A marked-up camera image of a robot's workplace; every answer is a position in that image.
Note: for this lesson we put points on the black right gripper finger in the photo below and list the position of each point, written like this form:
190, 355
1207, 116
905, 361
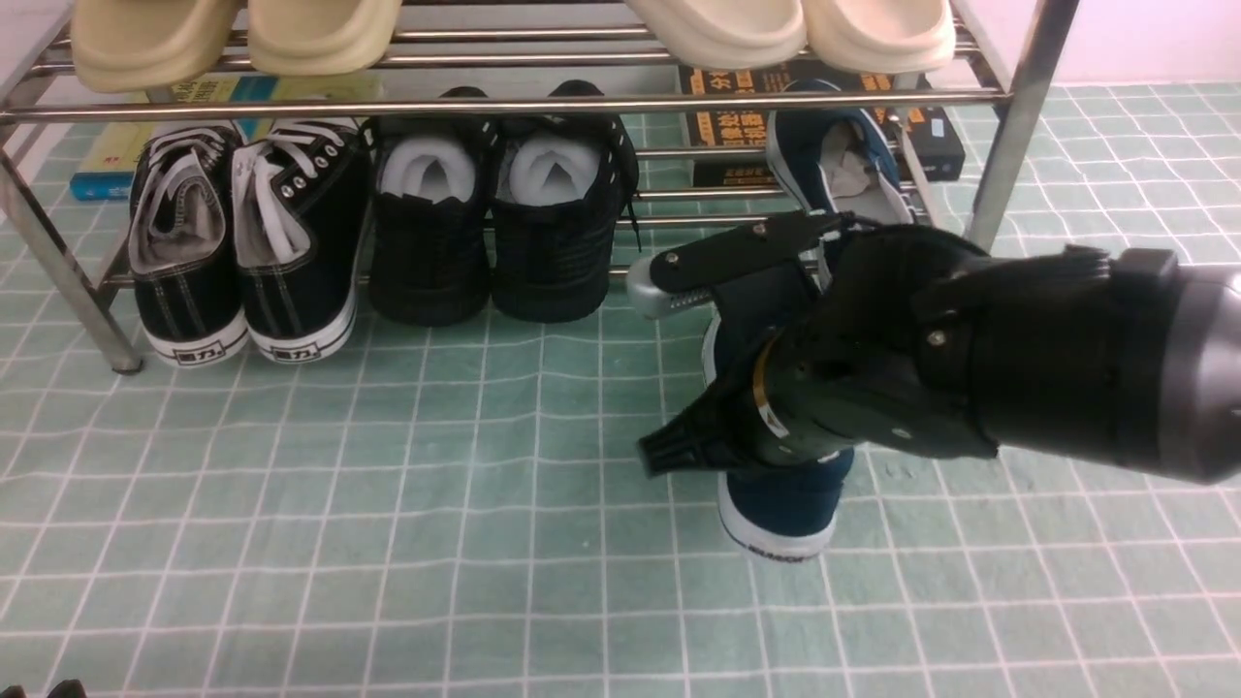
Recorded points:
719, 432
672, 281

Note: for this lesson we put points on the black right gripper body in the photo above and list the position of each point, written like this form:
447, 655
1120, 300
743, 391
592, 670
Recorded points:
847, 371

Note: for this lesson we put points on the navy slip-on shoe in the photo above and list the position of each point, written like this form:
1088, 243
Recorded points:
786, 516
836, 160

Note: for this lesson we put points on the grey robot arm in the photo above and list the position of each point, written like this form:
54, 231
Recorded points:
1128, 360

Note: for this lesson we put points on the stainless steel shoe rack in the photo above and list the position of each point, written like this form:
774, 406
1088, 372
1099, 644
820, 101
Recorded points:
1017, 98

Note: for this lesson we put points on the black and orange book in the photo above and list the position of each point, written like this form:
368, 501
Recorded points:
935, 139

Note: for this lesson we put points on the left cream slipper, right pair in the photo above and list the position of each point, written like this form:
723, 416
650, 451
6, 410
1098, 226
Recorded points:
726, 35

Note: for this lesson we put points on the cream slipper, pair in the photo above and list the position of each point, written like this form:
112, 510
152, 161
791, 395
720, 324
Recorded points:
881, 37
726, 35

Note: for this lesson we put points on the right all-black shoe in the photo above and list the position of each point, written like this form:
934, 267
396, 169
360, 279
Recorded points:
561, 185

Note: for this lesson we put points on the all-black shoe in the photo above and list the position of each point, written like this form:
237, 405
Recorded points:
429, 265
561, 185

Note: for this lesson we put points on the green checkered tablecloth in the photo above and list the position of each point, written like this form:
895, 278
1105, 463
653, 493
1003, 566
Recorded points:
458, 513

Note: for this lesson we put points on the left all-black shoe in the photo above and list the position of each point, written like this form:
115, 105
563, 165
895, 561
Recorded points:
429, 265

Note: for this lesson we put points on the right black lace-up sneaker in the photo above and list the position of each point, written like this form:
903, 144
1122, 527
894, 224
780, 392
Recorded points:
302, 211

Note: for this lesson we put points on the black lace-up sneaker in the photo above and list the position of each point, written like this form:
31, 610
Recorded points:
302, 211
180, 243

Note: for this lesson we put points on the right beige slipper, left pair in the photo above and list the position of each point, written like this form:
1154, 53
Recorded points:
319, 38

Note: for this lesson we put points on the beige slipper, pair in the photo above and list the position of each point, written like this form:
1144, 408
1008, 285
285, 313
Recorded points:
319, 38
129, 46

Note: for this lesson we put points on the left black lace-up sneaker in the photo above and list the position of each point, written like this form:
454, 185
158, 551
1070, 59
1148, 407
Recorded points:
180, 243

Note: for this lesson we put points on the yellow and blue book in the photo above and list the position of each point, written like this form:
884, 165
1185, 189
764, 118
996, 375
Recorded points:
107, 170

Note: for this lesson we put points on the black object at bottom edge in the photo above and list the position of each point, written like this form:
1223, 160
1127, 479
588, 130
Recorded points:
64, 689

